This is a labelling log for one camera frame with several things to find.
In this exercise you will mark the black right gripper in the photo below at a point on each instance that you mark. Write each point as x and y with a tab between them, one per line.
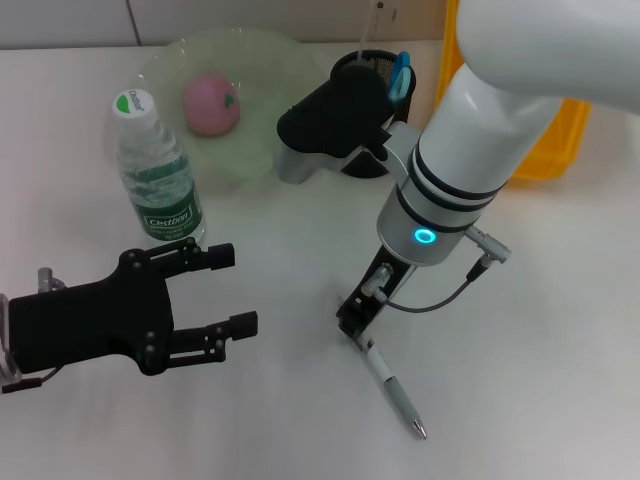
370	300

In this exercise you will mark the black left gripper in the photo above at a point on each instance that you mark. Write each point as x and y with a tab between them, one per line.
95	320

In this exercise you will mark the grey white ballpoint pen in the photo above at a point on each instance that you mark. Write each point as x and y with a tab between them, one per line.
395	390

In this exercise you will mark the clear green-label water bottle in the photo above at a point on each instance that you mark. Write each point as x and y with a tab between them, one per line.
160	190

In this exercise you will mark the blue scissors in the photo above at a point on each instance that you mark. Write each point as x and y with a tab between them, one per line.
400	80

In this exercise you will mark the transparent plastic ruler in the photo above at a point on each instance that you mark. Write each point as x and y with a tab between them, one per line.
372	22

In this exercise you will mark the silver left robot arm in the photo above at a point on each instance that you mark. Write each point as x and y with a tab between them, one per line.
4	340

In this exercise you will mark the black mesh pen holder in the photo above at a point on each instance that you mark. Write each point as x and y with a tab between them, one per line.
372	167

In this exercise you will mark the pink peach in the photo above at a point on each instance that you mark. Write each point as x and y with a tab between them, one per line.
207	107

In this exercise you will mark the green glass fruit plate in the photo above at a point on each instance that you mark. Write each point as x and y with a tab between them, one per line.
250	90

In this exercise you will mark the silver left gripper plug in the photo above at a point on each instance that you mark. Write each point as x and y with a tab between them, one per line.
47	280

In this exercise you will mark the yellow plastic bin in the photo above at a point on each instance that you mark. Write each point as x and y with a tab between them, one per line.
550	150

